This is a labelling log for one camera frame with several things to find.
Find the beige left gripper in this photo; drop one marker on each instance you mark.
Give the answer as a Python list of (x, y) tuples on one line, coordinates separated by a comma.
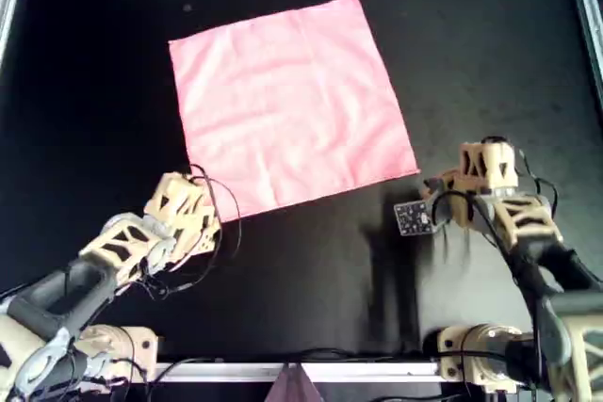
[(176, 199)]

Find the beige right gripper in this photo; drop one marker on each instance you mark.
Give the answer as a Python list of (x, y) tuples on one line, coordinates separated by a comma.
[(490, 166)]

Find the pink terry cloth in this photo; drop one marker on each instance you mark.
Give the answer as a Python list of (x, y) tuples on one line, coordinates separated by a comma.
[(292, 105)]

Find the beige right robot arm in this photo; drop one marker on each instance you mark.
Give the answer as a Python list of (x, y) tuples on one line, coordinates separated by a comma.
[(527, 218)]

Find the beige left robot arm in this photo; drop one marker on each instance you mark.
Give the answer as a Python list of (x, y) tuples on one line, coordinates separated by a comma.
[(47, 294)]

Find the dark red triangular stand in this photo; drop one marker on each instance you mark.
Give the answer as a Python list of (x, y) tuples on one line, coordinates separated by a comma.
[(294, 385)]

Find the black wrist camera board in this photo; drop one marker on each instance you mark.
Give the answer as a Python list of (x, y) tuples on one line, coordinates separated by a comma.
[(412, 218)]

